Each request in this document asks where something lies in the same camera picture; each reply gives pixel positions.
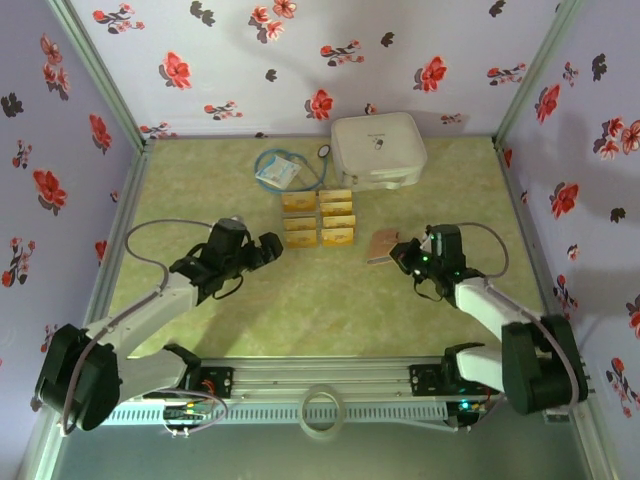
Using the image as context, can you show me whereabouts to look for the aluminium frame post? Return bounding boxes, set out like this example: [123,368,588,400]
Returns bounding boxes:
[47,0,154,151]
[572,409,619,480]
[22,424,66,480]
[493,0,585,146]

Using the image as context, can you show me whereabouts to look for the grey right arm cable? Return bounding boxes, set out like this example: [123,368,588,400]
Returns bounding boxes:
[457,221,590,409]

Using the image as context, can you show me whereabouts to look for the white zippered medical case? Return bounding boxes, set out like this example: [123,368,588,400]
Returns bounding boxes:
[330,111,429,193]

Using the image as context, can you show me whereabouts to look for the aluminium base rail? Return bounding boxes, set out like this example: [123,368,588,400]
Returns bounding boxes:
[197,356,449,402]

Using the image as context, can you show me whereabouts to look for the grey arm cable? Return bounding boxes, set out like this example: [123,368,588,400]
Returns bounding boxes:
[59,218,236,439]
[457,221,590,409]

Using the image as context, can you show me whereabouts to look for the blue stethoscope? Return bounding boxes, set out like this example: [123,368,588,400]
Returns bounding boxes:
[253,144,334,193]

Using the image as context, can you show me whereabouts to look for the grey left arm cable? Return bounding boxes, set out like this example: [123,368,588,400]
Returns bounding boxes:
[59,218,236,439]

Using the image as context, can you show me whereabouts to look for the white slotted cable duct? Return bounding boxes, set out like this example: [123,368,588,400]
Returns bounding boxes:
[107,402,449,426]

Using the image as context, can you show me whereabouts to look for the clear tape roll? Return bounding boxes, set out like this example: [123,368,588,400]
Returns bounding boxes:
[298,384,346,441]

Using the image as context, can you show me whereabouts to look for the aluminium side rail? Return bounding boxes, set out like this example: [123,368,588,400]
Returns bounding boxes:
[84,142,152,326]
[492,137,556,321]

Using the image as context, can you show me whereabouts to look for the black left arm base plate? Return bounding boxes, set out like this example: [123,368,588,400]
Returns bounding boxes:
[197,366,235,400]

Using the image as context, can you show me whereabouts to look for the green circuit board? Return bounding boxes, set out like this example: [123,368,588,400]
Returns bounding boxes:
[164,405,212,422]
[452,398,489,416]

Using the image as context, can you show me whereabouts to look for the white and blue packet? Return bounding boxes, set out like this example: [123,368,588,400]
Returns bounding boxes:
[254,153,301,189]

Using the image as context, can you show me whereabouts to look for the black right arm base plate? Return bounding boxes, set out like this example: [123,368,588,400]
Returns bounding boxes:
[408,363,451,397]

